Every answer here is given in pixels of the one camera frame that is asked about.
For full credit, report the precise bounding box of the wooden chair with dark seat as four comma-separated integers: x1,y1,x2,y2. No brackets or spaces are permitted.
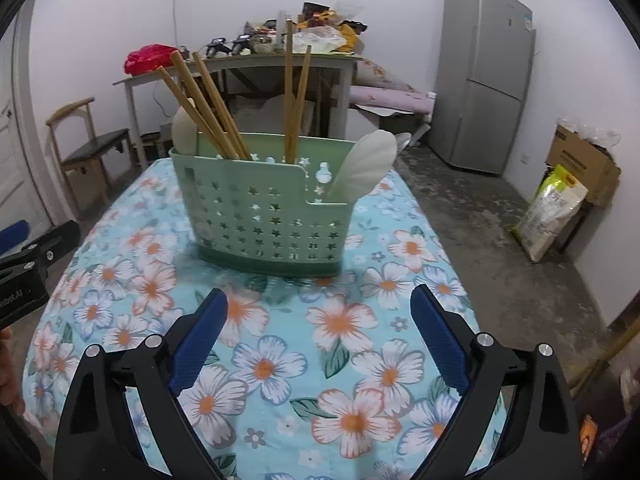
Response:
46,97,132,211

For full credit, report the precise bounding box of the wooden broom handle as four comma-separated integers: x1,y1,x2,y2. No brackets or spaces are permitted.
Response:
570,330,640,396

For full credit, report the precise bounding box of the grey table with white legs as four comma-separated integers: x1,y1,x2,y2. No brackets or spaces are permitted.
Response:
112,52,363,171

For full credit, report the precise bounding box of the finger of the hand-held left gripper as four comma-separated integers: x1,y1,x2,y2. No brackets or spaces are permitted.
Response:
0,219,82,281
0,221,28,257

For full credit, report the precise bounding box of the crumpled clear plastic bag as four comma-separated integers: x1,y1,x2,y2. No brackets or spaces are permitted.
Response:
292,27,347,55

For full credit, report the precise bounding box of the floral pillow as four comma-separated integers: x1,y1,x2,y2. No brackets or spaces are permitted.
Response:
357,56,418,95

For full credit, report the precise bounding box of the green plastic utensil basket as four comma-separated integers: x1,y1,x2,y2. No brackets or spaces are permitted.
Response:
168,131,357,278

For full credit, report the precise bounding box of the grey refrigerator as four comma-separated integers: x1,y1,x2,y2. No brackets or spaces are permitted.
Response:
431,0,537,177

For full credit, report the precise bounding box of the upright clear plastic bag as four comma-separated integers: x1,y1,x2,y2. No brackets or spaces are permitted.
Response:
336,0,366,23

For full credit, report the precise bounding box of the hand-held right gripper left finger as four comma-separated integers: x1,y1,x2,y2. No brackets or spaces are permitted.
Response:
54,287,230,480

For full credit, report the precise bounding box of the rice bag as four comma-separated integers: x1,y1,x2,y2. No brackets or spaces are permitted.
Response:
511,164,590,263

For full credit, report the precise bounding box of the large cardboard box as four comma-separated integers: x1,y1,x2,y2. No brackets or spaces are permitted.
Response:
545,117,622,206

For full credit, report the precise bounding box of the small dark stool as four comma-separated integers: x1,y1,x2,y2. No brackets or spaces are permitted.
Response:
140,132,173,161

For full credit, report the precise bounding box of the pink folded mat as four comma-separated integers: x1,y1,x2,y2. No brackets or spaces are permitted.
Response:
349,85,435,115

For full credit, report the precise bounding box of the person's left hand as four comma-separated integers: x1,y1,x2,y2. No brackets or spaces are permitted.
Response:
0,327,26,416

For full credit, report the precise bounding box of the yellow plastic bag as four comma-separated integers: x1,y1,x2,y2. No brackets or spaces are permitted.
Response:
340,22,366,53

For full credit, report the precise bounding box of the red plastic bag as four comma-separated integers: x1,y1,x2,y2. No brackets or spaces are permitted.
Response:
124,44,173,76

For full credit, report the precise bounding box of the grey sack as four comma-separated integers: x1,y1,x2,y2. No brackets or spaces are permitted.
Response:
240,95,317,137

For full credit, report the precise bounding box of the white panel door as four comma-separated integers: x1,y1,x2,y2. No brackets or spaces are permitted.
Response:
0,95,51,241

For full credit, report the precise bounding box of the cream round ball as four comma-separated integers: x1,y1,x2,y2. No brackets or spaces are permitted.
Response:
171,105,200,156

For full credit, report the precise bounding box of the white shell-shaped spoon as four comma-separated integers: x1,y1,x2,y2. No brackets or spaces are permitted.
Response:
325,130,398,203

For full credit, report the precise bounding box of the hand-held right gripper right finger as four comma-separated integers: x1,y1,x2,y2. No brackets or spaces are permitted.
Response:
410,284,585,480

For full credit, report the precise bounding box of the floral blue blanket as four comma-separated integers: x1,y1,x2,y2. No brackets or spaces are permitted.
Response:
22,157,506,480

